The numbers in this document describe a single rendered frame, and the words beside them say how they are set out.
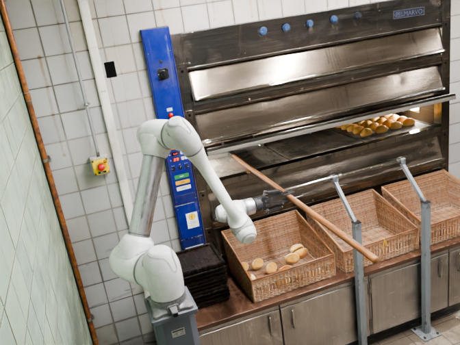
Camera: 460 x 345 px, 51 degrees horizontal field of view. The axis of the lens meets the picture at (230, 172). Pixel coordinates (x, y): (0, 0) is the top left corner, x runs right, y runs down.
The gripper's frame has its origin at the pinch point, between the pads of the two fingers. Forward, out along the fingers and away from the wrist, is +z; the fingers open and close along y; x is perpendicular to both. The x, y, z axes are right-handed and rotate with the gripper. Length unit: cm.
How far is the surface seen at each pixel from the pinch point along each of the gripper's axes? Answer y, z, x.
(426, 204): 25, 85, 6
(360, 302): 77, 37, 6
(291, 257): 56, 11, -30
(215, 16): -96, -11, -54
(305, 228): 43, 26, -38
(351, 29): -77, 78, -55
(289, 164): 2, 26, -54
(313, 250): 56, 27, -30
